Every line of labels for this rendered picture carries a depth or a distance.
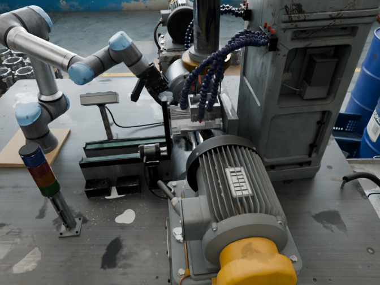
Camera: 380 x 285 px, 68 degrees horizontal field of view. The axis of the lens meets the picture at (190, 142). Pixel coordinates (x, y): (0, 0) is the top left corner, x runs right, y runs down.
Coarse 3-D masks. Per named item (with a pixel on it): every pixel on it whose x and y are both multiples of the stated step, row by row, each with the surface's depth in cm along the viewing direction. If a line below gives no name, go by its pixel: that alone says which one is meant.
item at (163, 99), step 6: (162, 102) 97; (168, 102) 98; (162, 108) 98; (168, 114) 100; (168, 120) 102; (168, 126) 103; (168, 132) 105; (168, 138) 107; (168, 144) 109; (168, 150) 111
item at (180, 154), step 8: (184, 136) 98; (192, 136) 96; (200, 136) 95; (208, 136) 94; (176, 144) 99; (184, 144) 95; (192, 144) 93; (176, 152) 97; (184, 152) 93; (176, 160) 94; (184, 160) 90; (176, 168) 92; (184, 168) 88; (176, 176) 90; (184, 176) 88
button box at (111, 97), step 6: (84, 96) 134; (90, 96) 134; (96, 96) 134; (102, 96) 134; (108, 96) 134; (114, 96) 134; (84, 102) 134; (90, 102) 134; (96, 102) 134; (102, 102) 134; (108, 102) 135; (114, 102) 137
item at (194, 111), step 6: (192, 96) 118; (198, 96) 119; (192, 102) 119; (198, 102) 116; (216, 102) 119; (192, 108) 111; (216, 108) 112; (192, 114) 113; (210, 114) 114; (216, 114) 114; (192, 120) 115; (198, 120) 115; (204, 120) 116; (210, 120) 116
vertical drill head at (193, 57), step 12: (204, 0) 87; (216, 0) 88; (204, 12) 89; (216, 12) 90; (204, 24) 92; (216, 24) 93; (204, 36) 94; (216, 36) 95; (192, 48) 103; (204, 48) 97; (216, 48) 98; (192, 60) 100; (228, 60) 100; (204, 72) 98; (216, 72) 98
